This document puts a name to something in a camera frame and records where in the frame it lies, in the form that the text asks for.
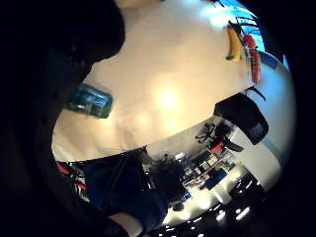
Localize teal translucent plastic container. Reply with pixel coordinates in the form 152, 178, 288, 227
66, 83, 115, 119

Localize yellow toy banana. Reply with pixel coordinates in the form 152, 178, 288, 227
225, 25, 244, 62

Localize black star-base office chair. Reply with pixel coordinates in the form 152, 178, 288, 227
195, 122, 221, 144

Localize the person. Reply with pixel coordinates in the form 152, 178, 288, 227
80, 149, 171, 233

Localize red toy chili pepper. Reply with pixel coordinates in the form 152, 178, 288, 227
243, 33, 263, 85

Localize red office chair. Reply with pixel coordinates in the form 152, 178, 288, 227
208, 140, 226, 155

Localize blue box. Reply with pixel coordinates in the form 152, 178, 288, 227
258, 50, 279, 71

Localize red cable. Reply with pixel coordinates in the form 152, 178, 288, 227
54, 161, 89, 193

